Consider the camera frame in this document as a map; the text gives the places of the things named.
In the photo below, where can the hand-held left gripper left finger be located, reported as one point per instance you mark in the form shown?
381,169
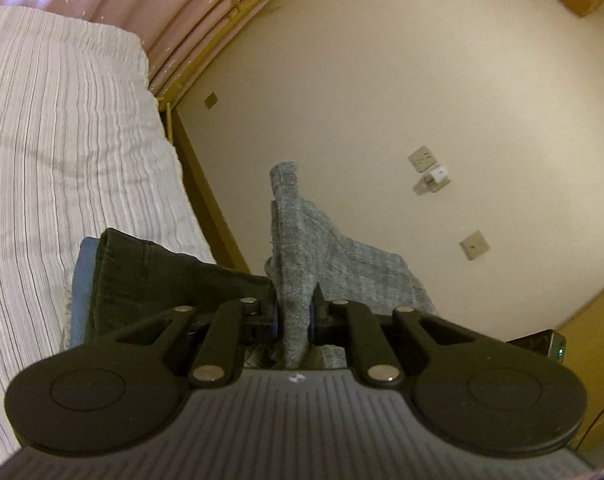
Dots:
264,327

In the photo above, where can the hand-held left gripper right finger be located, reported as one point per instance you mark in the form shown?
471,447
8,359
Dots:
319,325

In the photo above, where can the grey waffle knit garment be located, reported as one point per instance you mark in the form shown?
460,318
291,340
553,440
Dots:
302,240

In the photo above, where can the folded black pants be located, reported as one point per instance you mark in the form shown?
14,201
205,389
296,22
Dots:
146,275

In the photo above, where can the folded blue cloth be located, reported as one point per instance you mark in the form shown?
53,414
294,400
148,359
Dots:
85,280

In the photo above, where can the white plug adapter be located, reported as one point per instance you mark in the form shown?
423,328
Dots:
439,175

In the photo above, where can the black device with green light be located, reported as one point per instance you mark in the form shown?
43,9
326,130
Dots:
539,345

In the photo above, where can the striped pale bedspread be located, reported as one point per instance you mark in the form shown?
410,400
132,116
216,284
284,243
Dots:
71,135

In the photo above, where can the wooden bed frame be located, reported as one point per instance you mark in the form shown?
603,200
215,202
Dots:
206,195

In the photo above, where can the beige wall switch plate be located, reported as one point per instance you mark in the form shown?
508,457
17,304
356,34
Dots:
474,245

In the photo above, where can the beige wall socket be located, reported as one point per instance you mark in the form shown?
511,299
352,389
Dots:
422,157

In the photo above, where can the small beige wall plate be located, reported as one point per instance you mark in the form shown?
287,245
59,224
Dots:
210,101

